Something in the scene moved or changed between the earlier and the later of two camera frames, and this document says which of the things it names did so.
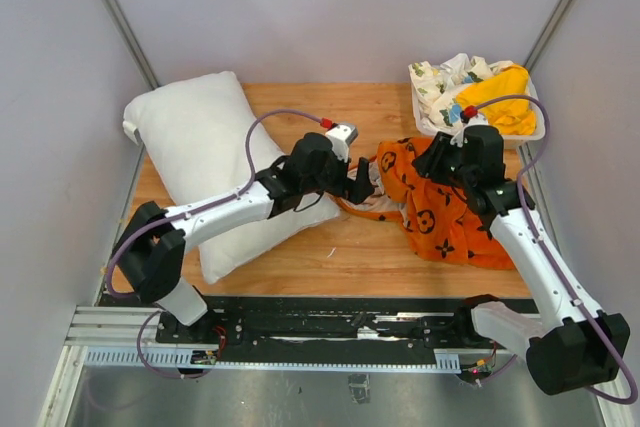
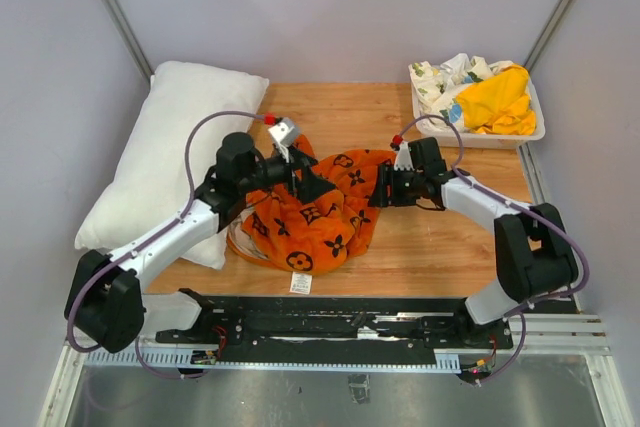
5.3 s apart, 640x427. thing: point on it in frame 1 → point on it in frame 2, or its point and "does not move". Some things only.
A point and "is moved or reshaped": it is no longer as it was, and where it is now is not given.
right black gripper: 428,163 → 380,197
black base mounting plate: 329,324 does not move
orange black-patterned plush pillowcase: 441,219 → 275,228
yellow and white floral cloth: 499,93 does not move
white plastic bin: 511,142 does not move
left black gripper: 357,189 → 309,186
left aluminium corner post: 117,14 does not move
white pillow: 199,140 is moved or reshaped
